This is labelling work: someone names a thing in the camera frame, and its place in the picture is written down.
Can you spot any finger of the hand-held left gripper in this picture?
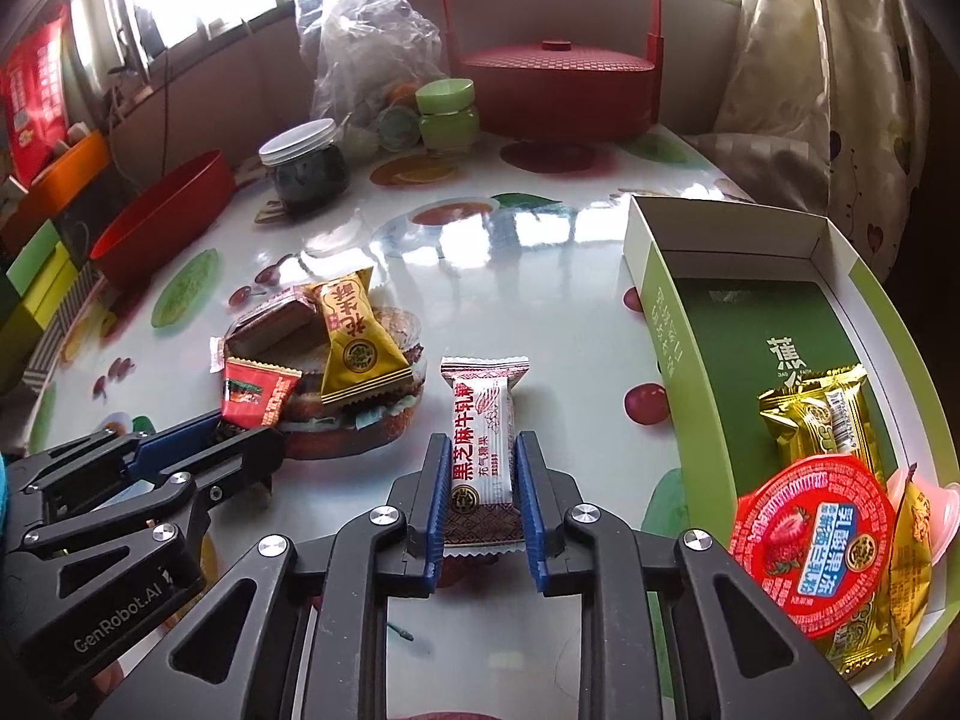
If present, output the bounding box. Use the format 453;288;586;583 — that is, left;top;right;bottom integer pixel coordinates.
19;427;287;578
4;414;237;515

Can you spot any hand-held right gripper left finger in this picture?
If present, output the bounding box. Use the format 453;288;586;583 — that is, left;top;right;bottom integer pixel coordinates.
97;431;452;720

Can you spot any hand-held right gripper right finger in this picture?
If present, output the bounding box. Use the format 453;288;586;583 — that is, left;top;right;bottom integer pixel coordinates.
514;431;867;720

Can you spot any small red snack packet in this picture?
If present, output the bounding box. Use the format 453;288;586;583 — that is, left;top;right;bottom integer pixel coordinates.
217;358;302;440

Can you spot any white and brown snack packet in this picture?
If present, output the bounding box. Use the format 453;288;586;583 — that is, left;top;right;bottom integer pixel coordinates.
439;356;530;560

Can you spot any gold snack packet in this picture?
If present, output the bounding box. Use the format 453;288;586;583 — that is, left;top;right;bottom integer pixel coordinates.
821;600;897;680
757;364;886;481

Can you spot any yellow snack packet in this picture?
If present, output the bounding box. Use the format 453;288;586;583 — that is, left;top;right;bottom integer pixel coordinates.
311;268;413;406
889;476;935;680

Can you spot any brown pastry in clear wrapper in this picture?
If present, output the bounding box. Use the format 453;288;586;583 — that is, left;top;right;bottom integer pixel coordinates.
225;289;327;372

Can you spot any black and white patterned box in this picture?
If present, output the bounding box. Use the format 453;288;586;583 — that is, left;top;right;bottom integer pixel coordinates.
22;315;83;391

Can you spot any yellow-green cardboard box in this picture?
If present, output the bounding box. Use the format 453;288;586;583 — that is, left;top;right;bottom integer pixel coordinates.
19;247;102;338

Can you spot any red plastic basin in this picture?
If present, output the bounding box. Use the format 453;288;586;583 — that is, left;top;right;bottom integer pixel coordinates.
90;150;237;290

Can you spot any glossy printed table cover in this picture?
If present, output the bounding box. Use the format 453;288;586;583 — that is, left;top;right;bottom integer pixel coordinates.
22;124;758;720

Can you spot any dark green cardboard box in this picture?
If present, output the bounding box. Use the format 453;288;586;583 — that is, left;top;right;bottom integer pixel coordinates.
4;219;65;293

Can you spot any glass jar with white lid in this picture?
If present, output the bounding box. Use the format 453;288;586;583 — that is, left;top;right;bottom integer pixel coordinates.
259;118;352;218

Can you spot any orange box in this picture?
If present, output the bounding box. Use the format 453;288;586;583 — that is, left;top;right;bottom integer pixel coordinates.
0;131;113;241

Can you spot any small pale green jar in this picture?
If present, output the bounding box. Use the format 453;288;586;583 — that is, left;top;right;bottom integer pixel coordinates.
379;106;421;151

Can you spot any red printed bag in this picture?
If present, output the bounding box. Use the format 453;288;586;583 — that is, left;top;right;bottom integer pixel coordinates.
0;4;72;185

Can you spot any green lidded jar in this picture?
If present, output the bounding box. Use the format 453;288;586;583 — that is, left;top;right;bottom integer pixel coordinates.
415;79;481;158

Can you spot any clear plastic bag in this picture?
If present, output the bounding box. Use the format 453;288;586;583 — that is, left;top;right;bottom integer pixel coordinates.
295;0;445;158

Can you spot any cream patterned curtain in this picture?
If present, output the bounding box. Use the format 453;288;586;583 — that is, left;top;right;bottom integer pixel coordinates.
686;0;931;278

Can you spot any red lidded basket with handle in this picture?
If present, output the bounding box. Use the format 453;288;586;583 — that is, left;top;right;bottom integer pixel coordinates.
439;0;665;147

